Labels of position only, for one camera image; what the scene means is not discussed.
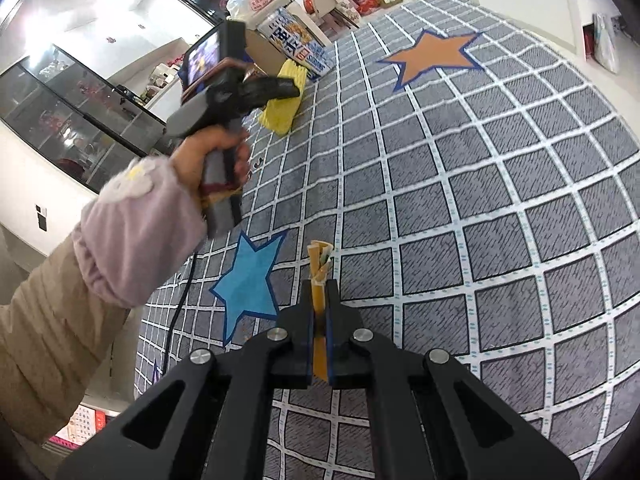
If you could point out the yellow paper wrapper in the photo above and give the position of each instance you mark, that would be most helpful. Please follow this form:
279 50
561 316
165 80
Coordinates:
320 270

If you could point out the wall switch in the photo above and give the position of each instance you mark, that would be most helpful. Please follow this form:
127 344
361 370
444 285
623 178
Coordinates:
41 217

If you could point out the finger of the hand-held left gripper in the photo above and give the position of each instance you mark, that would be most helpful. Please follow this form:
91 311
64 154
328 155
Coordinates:
280 89

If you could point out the glass display cabinet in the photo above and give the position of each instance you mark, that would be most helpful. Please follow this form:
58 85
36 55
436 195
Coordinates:
65 120

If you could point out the person's left hand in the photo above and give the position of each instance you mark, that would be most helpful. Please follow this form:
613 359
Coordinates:
192 160

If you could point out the person's left forearm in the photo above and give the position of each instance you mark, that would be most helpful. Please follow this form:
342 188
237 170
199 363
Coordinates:
100 260

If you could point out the yellow plastic bag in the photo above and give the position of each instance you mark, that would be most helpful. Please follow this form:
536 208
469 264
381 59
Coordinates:
282 105

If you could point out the white shopping bag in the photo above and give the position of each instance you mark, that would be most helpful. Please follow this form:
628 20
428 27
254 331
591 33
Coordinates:
606 42

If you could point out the blue white drink carton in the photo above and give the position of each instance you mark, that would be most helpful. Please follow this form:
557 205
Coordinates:
295 45

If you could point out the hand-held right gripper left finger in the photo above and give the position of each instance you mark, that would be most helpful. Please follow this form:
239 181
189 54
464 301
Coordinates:
311 340

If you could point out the white desk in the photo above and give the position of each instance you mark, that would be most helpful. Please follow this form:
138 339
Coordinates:
300 15

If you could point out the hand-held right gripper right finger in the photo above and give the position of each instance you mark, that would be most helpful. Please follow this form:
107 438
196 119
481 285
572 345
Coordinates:
330 345

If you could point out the beige chair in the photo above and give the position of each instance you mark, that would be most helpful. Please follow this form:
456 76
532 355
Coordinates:
327 0

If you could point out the brown cardboard box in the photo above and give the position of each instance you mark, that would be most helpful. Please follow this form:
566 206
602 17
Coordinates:
265 55

